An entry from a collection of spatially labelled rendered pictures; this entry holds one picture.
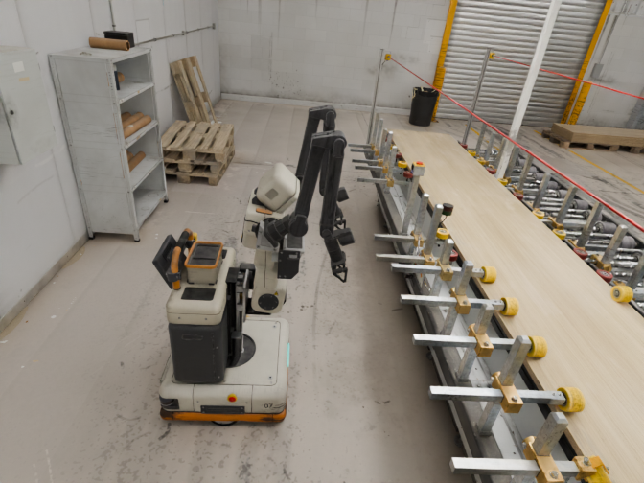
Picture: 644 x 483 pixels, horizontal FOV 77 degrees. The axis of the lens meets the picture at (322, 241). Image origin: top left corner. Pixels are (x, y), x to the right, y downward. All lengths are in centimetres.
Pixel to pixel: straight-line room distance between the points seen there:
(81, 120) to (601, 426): 370
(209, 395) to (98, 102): 241
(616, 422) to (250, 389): 157
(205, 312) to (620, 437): 163
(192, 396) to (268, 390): 39
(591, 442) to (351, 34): 888
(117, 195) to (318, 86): 663
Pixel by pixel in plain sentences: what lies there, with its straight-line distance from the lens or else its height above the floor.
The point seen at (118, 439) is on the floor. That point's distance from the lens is 257.
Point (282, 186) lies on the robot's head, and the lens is 176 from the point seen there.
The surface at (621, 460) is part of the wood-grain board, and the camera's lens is 171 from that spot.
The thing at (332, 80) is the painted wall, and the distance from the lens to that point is 976.
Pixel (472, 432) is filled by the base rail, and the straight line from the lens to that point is 179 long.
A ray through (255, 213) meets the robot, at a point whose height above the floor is 123.
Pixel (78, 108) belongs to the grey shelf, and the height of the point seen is 117.
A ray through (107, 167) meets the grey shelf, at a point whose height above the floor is 71.
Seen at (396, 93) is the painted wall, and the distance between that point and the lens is 998.
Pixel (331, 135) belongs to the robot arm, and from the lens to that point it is 155.
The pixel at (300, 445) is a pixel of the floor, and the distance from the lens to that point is 243.
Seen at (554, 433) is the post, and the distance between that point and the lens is 140.
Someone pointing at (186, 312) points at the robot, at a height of 77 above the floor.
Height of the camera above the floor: 203
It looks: 30 degrees down
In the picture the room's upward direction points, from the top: 6 degrees clockwise
